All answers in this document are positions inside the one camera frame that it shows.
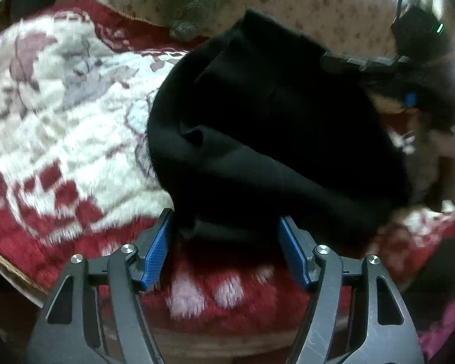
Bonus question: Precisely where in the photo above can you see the person's right forearm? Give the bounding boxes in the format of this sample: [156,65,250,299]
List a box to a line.
[411,119,455,213]

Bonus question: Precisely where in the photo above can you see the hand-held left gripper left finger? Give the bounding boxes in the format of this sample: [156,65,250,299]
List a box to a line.
[25,208,174,364]

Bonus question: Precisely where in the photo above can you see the red and white fleece blanket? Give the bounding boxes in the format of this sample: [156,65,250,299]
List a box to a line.
[0,0,455,336]

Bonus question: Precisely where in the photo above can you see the black pants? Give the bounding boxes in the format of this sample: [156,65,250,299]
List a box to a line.
[146,8,415,253]

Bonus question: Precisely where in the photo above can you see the pink cloth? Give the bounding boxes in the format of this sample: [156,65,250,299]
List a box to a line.
[419,298,455,362]

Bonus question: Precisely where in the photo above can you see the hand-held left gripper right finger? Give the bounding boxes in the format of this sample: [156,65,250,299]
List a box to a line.
[278,215,425,364]

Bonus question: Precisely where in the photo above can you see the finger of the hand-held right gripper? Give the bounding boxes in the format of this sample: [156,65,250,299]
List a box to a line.
[319,52,411,73]
[375,83,420,110]

